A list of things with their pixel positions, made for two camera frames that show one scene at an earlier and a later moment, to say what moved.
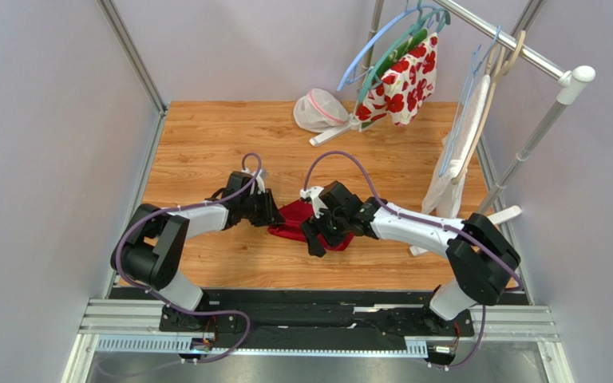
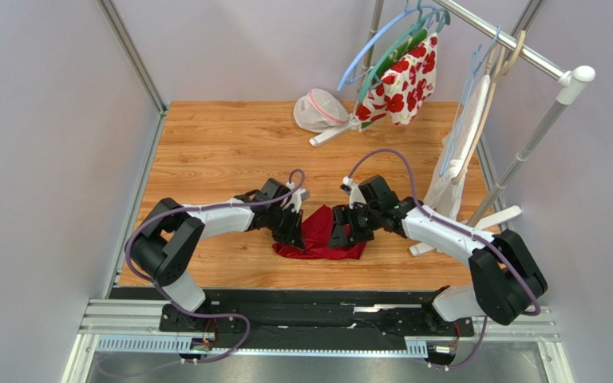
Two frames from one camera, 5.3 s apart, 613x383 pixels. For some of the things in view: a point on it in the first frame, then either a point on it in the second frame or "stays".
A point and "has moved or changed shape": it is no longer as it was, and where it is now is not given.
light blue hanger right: [476, 65] stays
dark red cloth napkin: [297, 213] has moved or changed shape
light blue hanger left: [344, 80] stays
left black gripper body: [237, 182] -> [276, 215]
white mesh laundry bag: [318, 110] stays
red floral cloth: [402, 84] stays
